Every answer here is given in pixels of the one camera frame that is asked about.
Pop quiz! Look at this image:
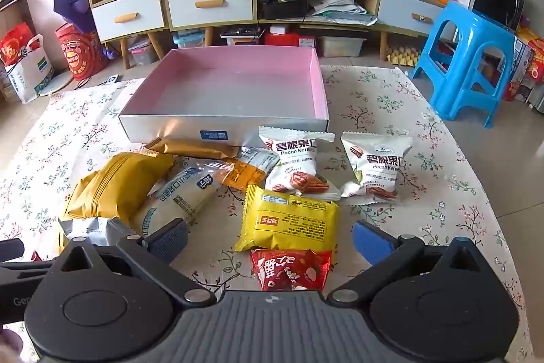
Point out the red flat box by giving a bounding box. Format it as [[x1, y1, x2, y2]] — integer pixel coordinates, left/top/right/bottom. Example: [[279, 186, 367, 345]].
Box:
[[264, 32, 317, 48]]

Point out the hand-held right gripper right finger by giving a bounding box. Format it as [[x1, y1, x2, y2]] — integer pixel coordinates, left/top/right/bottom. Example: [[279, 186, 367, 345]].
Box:
[[327, 219, 494, 304]]

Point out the gold bar packet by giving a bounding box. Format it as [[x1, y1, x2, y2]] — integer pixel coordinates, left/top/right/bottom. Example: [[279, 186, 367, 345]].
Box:
[[144, 137, 241, 160]]

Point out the orange and white bar packet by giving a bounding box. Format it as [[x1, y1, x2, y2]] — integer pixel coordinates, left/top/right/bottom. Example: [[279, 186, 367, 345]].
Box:
[[221, 146, 282, 192]]

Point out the floral tablecloth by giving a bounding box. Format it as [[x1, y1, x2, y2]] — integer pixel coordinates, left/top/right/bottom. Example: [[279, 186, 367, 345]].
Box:
[[0, 64, 538, 363]]

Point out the blue storage bin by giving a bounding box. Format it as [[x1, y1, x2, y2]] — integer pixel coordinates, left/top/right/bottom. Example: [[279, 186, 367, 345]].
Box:
[[171, 29, 205, 49]]

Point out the blue plastic stool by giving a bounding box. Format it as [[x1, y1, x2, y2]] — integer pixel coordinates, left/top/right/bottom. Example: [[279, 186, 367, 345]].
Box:
[[409, 1, 517, 128]]

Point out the silver snack packet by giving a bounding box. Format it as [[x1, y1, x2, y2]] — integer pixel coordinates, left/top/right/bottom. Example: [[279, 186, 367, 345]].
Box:
[[57, 217, 147, 251]]

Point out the white shopping bag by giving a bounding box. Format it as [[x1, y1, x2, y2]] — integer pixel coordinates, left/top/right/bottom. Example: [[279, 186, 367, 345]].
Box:
[[4, 33, 54, 104]]

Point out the white bread packet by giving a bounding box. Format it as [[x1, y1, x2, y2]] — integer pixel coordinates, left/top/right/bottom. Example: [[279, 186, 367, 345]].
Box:
[[130, 160, 235, 242]]

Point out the white drawer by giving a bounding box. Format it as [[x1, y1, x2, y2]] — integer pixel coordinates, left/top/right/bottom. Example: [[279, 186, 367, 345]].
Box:
[[166, 0, 255, 29], [92, 0, 166, 43], [376, 0, 447, 35]]

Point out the pile of white papers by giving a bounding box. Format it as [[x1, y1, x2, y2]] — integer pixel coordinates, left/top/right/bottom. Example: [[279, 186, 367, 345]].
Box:
[[308, 0, 379, 26]]

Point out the colourful cardboard box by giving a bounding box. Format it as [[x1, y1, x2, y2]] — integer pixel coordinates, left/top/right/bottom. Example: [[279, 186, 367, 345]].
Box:
[[504, 27, 544, 104]]

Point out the yellow printed packet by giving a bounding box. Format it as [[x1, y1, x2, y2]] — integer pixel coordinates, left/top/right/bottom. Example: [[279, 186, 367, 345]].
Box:
[[234, 184, 340, 253]]

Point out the black bag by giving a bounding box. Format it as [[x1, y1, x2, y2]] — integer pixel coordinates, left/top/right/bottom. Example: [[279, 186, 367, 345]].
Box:
[[258, 0, 313, 22]]

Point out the white nut packet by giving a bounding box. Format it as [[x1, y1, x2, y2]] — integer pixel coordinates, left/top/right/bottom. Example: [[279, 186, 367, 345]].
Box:
[[258, 126, 336, 196], [340, 131, 414, 205], [312, 175, 341, 203]]

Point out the black device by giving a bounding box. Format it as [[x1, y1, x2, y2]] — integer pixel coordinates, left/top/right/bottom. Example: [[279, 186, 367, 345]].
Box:
[[220, 25, 264, 46]]

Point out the silver box with pink lining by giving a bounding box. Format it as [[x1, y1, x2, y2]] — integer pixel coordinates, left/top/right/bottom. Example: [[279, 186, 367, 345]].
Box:
[[118, 47, 330, 145]]

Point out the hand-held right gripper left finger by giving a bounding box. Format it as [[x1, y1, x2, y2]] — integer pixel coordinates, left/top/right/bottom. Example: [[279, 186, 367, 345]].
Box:
[[51, 217, 217, 308]]

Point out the red gift bag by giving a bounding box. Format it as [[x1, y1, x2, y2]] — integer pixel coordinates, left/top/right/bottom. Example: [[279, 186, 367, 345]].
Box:
[[54, 23, 109, 82], [0, 23, 35, 67]]

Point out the black microwave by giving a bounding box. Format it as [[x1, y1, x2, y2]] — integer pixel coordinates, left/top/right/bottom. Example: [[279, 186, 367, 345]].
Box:
[[470, 0, 525, 33]]

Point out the purple hat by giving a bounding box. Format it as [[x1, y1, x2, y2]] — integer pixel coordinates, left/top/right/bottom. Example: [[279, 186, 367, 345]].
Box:
[[53, 0, 96, 33]]

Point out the yellow egg carton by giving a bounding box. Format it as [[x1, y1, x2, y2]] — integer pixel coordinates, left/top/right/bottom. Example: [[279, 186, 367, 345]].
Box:
[[386, 43, 422, 67]]

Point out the red candy packet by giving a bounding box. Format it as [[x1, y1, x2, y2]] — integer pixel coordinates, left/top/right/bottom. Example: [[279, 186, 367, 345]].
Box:
[[250, 247, 333, 292]]

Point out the person's left hand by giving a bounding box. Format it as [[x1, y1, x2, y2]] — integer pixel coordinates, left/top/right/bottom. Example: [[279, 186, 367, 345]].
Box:
[[0, 328, 23, 363]]

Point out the small clear storage bin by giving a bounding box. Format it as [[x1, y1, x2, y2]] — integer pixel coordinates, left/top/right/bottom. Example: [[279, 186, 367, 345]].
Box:
[[127, 36, 159, 69]]

